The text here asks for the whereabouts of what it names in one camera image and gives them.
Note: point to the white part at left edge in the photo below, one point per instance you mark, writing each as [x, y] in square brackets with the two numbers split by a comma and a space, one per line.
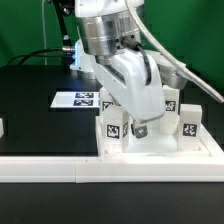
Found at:
[1, 128]

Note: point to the white L-shaped obstacle fence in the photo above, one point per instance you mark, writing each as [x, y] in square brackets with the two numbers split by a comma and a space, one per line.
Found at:
[149, 168]

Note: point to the white square tabletop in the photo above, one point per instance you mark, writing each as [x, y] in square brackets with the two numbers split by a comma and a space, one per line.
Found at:
[156, 144]

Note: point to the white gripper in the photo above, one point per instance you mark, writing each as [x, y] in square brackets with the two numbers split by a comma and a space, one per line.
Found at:
[125, 80]

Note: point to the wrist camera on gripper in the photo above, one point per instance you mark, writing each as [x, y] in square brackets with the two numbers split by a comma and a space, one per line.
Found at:
[169, 74]

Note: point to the white sheet with AprilTags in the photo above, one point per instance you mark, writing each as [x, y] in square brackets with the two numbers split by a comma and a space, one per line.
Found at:
[68, 100]

